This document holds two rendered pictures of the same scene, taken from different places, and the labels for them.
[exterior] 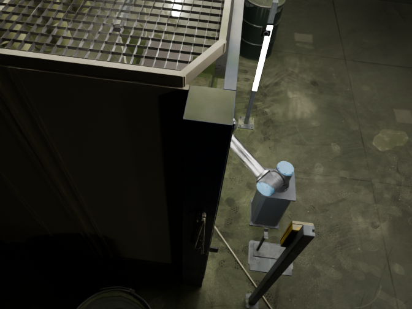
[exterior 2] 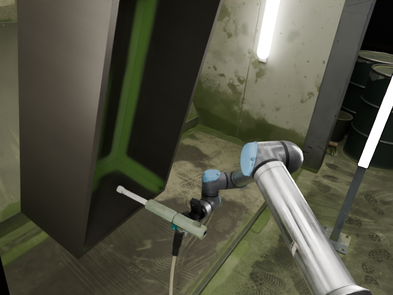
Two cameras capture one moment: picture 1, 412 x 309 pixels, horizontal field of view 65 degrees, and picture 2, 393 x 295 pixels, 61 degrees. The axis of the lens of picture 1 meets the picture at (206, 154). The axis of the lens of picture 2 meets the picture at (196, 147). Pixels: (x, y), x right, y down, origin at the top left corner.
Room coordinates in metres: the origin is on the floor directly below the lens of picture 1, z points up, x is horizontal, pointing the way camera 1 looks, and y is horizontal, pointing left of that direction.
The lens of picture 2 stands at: (0.82, -0.40, 1.54)
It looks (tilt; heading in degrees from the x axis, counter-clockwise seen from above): 28 degrees down; 27
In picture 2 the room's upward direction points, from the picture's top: 7 degrees clockwise
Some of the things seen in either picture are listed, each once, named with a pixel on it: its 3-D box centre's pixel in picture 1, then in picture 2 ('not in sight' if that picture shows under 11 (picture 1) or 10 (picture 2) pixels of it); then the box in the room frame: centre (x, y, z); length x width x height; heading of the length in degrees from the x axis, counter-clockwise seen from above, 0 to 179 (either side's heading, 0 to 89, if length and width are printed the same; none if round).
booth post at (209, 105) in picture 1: (197, 227); not in sight; (0.85, 0.00, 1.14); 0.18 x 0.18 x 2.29; 88
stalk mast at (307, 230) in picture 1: (272, 276); not in sight; (0.69, -0.55, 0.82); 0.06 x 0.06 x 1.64; 88
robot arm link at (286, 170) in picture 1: (282, 173); not in sight; (1.56, -0.68, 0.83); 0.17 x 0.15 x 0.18; 137
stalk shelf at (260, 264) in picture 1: (270, 257); not in sight; (0.83, -0.55, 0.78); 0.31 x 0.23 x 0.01; 88
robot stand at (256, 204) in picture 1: (270, 200); not in sight; (1.57, -0.68, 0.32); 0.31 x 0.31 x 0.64; 88
